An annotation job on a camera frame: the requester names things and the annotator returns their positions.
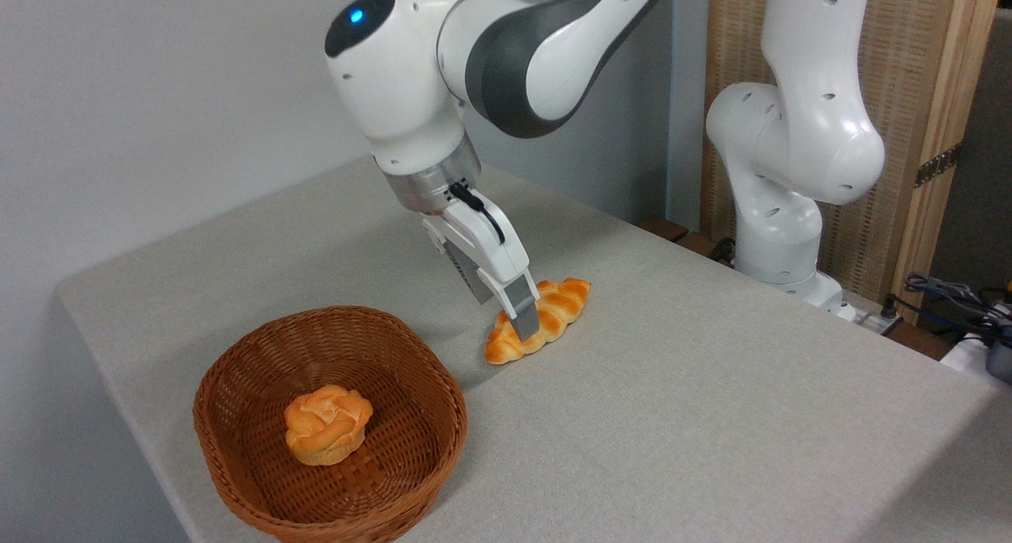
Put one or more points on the wooden rattan folding screen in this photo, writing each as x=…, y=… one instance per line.
x=901, y=69

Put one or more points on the brown woven wicker basket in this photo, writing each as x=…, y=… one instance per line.
x=261, y=448

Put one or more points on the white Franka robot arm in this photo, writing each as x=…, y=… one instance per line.
x=798, y=132

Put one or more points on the metal screen hinge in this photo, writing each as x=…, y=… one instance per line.
x=938, y=165

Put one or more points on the grey device box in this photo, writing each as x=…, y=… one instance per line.
x=1000, y=361

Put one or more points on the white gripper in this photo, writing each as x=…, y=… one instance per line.
x=486, y=246

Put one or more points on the round orange bread bun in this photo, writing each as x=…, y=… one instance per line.
x=326, y=424

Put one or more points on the long braided bread loaf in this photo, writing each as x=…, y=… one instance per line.
x=557, y=310

